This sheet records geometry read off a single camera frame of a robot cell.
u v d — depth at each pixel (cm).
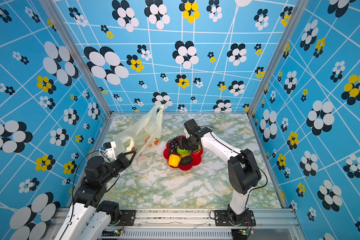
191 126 71
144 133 97
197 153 94
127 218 74
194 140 64
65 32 77
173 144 93
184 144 79
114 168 61
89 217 49
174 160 85
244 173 47
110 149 65
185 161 89
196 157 93
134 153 71
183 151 86
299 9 68
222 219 72
